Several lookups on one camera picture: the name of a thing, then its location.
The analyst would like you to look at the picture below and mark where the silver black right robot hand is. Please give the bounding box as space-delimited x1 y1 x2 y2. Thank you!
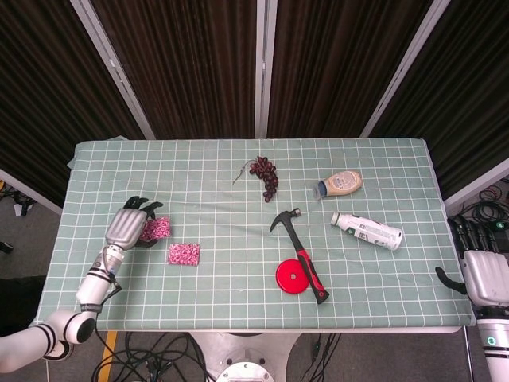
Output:
435 216 509 307

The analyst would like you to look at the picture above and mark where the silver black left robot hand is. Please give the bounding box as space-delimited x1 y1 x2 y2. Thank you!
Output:
103 195 165 251

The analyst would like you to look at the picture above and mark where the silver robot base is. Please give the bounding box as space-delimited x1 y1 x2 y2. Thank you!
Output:
189 332 304 382

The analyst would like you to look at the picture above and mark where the yellow floor tape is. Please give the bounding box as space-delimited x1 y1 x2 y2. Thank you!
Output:
102 330 119 361

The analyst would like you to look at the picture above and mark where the white green milk bottle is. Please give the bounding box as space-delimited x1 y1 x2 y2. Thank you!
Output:
330 212 404 251

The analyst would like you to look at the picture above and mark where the green checked tablecloth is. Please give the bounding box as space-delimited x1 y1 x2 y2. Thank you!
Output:
37 137 477 333

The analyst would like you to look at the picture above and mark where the dark corrugated partition panel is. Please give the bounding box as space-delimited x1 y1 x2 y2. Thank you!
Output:
91 0 259 140
266 0 434 139
0 0 146 208
373 0 509 200

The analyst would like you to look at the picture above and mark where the dark red grape bunch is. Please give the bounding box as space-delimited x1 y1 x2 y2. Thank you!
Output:
232 155 280 203

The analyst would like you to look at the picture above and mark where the red plastic disc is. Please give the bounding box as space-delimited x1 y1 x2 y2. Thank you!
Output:
275 259 309 296

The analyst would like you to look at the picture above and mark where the beige sauce squeeze bottle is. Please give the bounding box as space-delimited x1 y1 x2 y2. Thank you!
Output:
312 170 363 200

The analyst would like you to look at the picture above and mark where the black red claw hammer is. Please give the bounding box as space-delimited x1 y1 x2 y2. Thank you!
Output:
269 207 331 306

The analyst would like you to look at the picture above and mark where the white table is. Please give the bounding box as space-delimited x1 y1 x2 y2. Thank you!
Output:
95 326 470 334

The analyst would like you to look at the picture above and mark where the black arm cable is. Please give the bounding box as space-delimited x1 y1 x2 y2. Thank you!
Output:
93 274 122 315

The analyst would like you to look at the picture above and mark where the black floor cable bundle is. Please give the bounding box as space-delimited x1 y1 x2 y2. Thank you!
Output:
475 178 509 240
93 332 212 382
308 332 343 382
0 181 37 218

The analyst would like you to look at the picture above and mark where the white side partition rail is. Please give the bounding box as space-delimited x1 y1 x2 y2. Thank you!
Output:
0 169 64 216
443 158 509 212

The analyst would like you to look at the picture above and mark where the white partition frame post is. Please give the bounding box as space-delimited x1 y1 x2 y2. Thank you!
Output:
254 0 278 139
70 0 157 140
359 0 453 138

